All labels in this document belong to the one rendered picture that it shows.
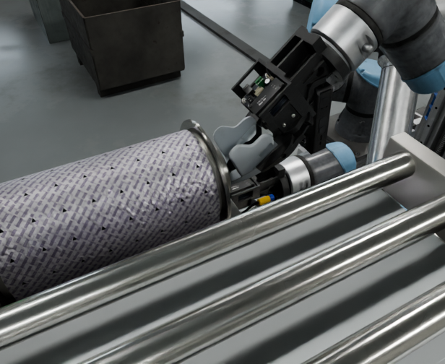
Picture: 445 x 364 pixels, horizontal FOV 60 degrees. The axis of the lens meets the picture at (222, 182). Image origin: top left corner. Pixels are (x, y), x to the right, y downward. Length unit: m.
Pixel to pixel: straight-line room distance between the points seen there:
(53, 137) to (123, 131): 0.47
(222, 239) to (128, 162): 0.28
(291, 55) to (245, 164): 0.14
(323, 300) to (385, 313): 0.03
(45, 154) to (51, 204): 2.36
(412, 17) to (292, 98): 0.17
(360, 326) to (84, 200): 0.31
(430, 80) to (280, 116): 0.22
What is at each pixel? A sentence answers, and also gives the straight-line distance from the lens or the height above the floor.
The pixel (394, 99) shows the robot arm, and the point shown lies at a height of 1.19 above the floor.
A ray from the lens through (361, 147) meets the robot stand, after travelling 1.33.
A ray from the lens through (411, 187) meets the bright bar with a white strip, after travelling 0.24.
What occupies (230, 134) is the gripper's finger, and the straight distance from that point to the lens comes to 0.52.
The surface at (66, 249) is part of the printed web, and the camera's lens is 0.43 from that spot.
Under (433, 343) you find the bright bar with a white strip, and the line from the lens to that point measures 0.19.
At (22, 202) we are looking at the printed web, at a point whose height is 1.31.
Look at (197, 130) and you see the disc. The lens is 0.46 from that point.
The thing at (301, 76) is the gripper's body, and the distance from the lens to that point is 0.49.
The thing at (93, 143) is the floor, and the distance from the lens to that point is 2.76.
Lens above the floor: 1.59
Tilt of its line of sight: 43 degrees down
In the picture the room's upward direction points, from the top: straight up
